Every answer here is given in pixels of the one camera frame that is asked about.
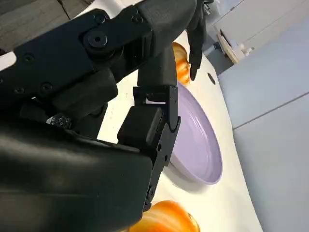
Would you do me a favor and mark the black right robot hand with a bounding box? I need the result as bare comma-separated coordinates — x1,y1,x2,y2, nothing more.
0,0,197,232

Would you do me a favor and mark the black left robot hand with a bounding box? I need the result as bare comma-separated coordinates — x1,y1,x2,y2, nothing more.
187,0,207,82

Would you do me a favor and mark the orange white toy bread roll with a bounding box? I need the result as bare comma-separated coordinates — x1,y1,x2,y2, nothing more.
171,42,194,86
129,200,200,232

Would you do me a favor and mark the white workshop cabinet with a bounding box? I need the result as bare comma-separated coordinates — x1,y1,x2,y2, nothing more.
211,0,255,64

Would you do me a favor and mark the lilac plate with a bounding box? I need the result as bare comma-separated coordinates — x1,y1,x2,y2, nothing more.
169,83,223,186

